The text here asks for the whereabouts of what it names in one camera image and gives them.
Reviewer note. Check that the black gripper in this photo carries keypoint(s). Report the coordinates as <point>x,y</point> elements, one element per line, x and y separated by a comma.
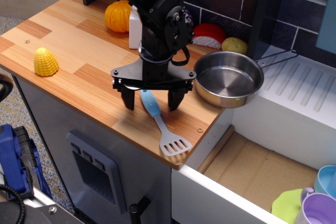
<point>152,74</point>

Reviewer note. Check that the blue and grey spatula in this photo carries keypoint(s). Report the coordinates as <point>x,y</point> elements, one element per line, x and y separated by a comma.
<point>170,144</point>

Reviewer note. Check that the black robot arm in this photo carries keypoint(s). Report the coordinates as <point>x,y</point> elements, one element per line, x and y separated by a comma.
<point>163,53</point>

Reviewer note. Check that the stainless steel pan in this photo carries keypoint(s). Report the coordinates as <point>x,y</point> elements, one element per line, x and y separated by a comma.
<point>226,79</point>

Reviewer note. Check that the white salt shaker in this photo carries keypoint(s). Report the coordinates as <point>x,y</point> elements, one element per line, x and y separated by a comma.
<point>135,28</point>

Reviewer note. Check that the red and white toy cheese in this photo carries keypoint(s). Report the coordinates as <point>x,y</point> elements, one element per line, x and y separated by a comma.
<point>209,35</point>

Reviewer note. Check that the purple striped toy onion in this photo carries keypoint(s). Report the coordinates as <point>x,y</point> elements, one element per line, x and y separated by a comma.
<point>189,16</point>

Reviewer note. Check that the orange toy pumpkin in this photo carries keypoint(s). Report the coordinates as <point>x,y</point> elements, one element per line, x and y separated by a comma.
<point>117,16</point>

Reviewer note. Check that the grey toy oven door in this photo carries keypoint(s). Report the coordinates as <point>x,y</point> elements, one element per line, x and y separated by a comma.
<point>102,188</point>

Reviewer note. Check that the yellow toy potato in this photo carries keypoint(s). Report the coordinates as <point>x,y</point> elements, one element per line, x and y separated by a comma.
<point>234,44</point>

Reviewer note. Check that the yellow toy corn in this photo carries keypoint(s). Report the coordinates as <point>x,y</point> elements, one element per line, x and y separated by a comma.
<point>45,63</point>

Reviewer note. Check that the white toy sink basin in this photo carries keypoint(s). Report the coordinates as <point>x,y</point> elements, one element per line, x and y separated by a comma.
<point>274,143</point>

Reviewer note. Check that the blue clamp device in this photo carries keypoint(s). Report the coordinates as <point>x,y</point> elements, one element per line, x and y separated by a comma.
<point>20,162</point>

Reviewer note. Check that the green plate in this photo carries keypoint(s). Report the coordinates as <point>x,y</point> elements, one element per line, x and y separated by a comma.
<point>287,205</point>

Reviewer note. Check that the teal object at right edge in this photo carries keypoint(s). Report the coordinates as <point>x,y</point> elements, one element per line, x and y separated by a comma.
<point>326,36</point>

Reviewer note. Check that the light blue cup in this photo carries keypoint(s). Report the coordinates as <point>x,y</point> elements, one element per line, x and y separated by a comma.
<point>325,180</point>

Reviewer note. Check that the purple cup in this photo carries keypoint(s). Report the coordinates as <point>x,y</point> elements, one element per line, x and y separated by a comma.
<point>316,207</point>

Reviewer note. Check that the black oven handle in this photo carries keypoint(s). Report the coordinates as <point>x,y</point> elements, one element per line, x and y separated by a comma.
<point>136,210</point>

